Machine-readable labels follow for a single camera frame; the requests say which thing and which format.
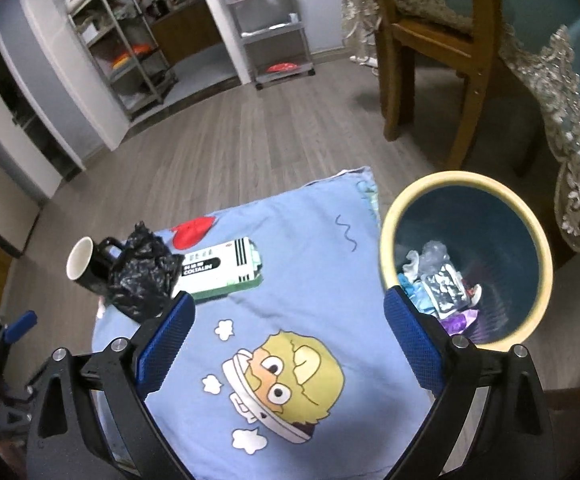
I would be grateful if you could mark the white power strip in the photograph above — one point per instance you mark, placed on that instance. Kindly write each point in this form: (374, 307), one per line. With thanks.
(367, 61)

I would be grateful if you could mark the green white toothpaste box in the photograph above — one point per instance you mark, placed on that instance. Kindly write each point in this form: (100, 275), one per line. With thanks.
(219, 270)

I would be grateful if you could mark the wooden chair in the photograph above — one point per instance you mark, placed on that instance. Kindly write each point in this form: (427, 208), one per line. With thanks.
(470, 54)

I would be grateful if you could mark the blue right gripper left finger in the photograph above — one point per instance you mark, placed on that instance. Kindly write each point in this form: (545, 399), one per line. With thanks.
(159, 340)

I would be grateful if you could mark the yellow rimmed blue trash bin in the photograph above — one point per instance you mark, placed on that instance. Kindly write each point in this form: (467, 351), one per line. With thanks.
(493, 239)

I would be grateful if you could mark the black mug white inside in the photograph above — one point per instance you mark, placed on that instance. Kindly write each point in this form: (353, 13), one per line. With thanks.
(90, 264)

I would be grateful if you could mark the grey wheeled shelf cart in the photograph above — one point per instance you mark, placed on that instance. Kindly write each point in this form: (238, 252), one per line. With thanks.
(272, 34)

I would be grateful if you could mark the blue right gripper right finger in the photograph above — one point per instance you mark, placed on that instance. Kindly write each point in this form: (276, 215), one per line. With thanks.
(418, 347)

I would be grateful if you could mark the teal lace tablecloth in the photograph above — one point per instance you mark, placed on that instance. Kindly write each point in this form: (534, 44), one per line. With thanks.
(540, 47)

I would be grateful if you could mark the black plastic bag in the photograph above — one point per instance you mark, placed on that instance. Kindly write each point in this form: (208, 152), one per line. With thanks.
(142, 278)

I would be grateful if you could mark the metal storage rack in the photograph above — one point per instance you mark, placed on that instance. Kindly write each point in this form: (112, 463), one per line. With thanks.
(117, 38)

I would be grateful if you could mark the blue cartoon cloth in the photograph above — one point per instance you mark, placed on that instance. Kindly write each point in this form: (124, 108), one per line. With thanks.
(299, 377)

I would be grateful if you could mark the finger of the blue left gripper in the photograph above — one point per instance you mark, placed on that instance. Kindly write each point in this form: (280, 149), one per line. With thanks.
(16, 330)

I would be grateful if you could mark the trash pile inside bin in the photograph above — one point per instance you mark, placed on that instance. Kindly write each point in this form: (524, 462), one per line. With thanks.
(435, 287)

